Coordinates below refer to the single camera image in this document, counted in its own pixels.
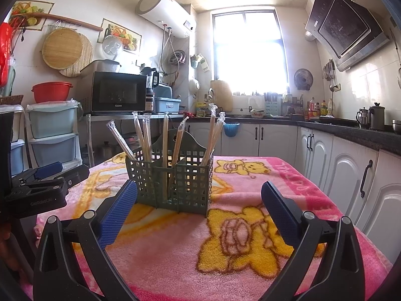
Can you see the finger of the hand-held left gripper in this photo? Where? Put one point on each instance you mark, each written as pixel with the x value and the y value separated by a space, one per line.
pixel 48 168
pixel 77 175

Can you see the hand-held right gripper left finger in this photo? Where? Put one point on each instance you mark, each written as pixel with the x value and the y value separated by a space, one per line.
pixel 117 213

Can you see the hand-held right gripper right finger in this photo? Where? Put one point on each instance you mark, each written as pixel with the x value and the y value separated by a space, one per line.
pixel 280 214

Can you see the grey plastic utensil basket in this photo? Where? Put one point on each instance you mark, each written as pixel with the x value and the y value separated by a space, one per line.
pixel 188 178

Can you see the bunch of chopsticks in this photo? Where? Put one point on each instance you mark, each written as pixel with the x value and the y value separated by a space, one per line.
pixel 165 125

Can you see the hanging kitchen utensils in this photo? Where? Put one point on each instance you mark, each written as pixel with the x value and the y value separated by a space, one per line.
pixel 329 75

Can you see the multicolour plastic drawer unit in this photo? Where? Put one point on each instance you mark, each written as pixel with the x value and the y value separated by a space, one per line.
pixel 17 156

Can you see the stacked steel pots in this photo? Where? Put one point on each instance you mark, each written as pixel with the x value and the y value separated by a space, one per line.
pixel 108 149

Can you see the teal plastic drawer unit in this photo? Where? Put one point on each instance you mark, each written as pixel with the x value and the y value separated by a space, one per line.
pixel 51 122

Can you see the steel shelf rack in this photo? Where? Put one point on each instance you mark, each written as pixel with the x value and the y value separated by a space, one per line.
pixel 103 116

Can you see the pink bear printed blanket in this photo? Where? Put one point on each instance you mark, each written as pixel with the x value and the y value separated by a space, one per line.
pixel 175 257

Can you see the red plastic basin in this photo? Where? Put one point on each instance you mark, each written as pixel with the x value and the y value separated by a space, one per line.
pixel 51 92

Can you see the wicker basket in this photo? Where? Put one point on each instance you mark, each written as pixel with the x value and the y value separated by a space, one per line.
pixel 11 99

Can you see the white kitchen cabinets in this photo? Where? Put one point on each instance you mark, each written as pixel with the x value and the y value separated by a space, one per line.
pixel 344 169

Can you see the black microwave oven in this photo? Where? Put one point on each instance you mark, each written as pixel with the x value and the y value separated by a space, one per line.
pixel 117 92

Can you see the blue hanging bin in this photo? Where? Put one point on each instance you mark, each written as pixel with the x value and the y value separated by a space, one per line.
pixel 231 130

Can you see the green knife block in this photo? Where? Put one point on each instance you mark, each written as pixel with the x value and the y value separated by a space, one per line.
pixel 271 105

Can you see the steel container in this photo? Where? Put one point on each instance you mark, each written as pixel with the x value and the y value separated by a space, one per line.
pixel 100 67

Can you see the black blender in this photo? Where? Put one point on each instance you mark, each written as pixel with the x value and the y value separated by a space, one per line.
pixel 150 91

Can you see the row of condiment bottles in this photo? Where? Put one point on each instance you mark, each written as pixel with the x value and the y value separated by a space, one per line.
pixel 319 109

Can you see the black kitchen countertop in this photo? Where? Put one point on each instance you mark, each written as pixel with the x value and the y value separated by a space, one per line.
pixel 360 134

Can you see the blue dish bin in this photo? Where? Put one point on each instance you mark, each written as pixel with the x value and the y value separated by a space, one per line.
pixel 167 103

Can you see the round bamboo mat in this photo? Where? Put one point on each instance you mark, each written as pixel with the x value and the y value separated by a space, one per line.
pixel 86 59

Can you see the round bamboo tray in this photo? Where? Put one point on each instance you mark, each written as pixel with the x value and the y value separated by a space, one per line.
pixel 61 48

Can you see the red plastic bag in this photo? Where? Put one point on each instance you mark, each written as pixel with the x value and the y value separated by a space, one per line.
pixel 4 53

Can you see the glass french press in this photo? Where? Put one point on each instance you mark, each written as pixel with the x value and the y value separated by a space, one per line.
pixel 362 119

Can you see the clear plastic dome cover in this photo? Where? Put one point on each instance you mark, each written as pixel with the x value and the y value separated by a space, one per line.
pixel 112 47

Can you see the wooden cutting board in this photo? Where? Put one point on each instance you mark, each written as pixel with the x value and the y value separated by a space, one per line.
pixel 221 95

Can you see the steel teapot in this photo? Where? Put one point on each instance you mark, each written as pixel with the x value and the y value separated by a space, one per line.
pixel 377 117

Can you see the white hanging container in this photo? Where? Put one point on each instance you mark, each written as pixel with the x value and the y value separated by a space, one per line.
pixel 194 87

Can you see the long wooden rolling pin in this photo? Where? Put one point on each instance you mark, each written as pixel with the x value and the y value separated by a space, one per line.
pixel 62 18

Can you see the kitchen window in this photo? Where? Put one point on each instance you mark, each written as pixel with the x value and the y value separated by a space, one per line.
pixel 250 53

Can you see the white water heater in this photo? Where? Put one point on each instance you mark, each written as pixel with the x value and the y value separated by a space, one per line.
pixel 163 11

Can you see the black range hood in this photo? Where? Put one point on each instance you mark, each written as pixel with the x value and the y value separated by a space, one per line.
pixel 344 28

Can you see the small wall fan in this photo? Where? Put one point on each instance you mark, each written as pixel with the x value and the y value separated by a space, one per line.
pixel 303 79

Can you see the fruit wall poster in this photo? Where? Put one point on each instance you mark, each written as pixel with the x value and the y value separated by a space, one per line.
pixel 31 12
pixel 130 36

